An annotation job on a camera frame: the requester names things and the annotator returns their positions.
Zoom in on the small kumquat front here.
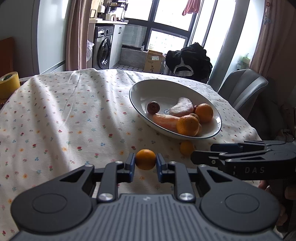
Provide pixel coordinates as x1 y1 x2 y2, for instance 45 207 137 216
135 149 157 170

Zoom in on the small kumquat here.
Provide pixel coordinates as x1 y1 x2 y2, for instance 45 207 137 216
180 140 195 157
135 149 157 170

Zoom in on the large mandarin orange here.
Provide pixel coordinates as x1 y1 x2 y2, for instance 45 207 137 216
195 103 214 123
176 115 200 137

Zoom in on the brown longan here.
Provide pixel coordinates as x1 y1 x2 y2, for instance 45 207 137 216
196 124 202 136
189 113 200 122

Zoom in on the white kitchen cabinet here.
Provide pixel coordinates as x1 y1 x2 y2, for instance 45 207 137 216
87 19 127 69

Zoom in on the person's right hand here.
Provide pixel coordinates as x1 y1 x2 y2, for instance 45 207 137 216
258 180 272 193

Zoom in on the small kumquat back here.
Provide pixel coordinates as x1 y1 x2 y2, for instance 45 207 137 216
180 140 195 157

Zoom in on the pale peeled citrus segment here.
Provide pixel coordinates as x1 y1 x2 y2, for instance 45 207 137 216
169 97 194 117

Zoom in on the grey leather chair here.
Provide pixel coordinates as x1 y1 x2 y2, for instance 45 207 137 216
218 69 268 118

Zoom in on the small dark red fruit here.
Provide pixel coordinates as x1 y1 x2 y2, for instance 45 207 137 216
147 101 160 115

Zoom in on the white plate dark rim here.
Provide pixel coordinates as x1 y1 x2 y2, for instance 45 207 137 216
129 79 222 140

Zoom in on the floral white tablecloth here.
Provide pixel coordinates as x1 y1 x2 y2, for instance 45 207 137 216
1 69 259 240

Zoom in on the pink curtain right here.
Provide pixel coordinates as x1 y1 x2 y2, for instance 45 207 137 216
250 1 295 77

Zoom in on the pink curtain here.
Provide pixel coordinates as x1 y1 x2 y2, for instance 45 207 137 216
65 0 92 71
250 1 295 77

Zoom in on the white radiator heater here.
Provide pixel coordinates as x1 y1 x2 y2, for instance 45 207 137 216
162 61 174 76

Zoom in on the black clothes pile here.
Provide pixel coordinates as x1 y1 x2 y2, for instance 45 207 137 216
165 43 213 83

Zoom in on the cardboard box on floor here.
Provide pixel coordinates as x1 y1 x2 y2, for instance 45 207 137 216
144 50 163 73

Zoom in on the clear plastic bag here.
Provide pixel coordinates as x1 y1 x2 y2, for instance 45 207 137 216
86 40 94 62

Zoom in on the grey washing machine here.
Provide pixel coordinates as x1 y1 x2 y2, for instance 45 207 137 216
92 25 114 70

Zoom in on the yellow tape roll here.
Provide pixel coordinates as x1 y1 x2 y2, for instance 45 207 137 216
0 71 21 99

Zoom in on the hanging red cloth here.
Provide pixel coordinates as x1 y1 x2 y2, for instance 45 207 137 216
182 0 201 16

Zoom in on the pink curtain left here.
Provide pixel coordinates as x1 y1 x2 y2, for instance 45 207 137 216
65 0 92 71

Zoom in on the black dish rack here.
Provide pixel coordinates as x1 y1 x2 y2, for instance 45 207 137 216
104 0 128 22

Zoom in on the white refrigerator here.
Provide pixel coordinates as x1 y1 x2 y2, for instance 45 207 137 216
31 1 71 74

